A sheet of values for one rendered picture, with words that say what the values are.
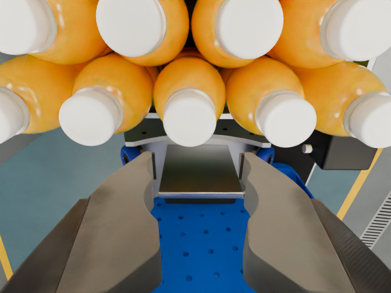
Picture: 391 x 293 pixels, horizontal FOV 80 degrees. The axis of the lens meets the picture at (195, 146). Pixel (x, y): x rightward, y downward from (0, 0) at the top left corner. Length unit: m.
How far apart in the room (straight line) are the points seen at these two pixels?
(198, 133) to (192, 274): 0.18
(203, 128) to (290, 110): 0.06
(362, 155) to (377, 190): 1.69
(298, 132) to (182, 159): 0.19
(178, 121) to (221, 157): 0.19
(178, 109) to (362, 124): 0.14
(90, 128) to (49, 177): 1.61
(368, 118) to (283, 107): 0.06
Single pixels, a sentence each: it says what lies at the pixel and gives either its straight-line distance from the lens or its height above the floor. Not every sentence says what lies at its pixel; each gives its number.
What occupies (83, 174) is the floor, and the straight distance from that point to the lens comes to 1.68.
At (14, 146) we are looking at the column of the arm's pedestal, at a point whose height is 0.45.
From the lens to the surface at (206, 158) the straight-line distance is 0.35.
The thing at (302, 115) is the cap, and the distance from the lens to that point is 0.19.
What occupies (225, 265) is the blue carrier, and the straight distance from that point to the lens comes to 0.31.
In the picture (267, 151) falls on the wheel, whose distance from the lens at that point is 0.36.
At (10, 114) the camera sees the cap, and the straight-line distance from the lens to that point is 0.22.
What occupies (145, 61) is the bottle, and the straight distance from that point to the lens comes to 0.20.
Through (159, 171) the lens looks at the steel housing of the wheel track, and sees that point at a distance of 0.42.
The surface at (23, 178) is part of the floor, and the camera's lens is 1.88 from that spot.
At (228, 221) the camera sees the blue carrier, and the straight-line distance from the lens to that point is 0.35.
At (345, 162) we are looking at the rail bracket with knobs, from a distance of 0.38.
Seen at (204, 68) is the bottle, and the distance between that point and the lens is 0.22.
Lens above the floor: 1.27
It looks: 62 degrees down
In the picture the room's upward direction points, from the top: 177 degrees clockwise
